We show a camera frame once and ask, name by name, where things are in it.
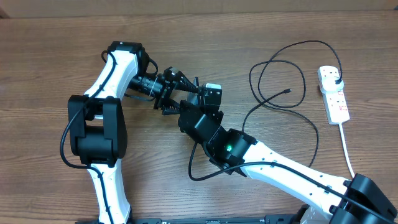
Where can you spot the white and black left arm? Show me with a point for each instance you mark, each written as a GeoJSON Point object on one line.
{"type": "Point", "coordinates": [96, 127]}

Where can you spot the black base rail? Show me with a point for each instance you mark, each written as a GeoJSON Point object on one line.
{"type": "Point", "coordinates": [268, 219]}

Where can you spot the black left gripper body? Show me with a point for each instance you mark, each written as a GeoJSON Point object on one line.
{"type": "Point", "coordinates": [165, 89]}

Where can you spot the Galaxy smartphone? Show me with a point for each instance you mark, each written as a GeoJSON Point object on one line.
{"type": "Point", "coordinates": [193, 97]}

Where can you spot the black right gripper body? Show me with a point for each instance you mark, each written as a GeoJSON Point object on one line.
{"type": "Point", "coordinates": [219, 118]}

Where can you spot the white charger plug adapter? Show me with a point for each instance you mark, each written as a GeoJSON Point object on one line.
{"type": "Point", "coordinates": [329, 85]}

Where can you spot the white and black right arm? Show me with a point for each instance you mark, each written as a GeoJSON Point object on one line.
{"type": "Point", "coordinates": [328, 198]}

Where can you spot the white power strip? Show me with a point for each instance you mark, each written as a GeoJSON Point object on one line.
{"type": "Point", "coordinates": [335, 103]}

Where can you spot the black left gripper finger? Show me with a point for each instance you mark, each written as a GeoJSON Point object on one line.
{"type": "Point", "coordinates": [183, 83]}
{"type": "Point", "coordinates": [170, 107]}

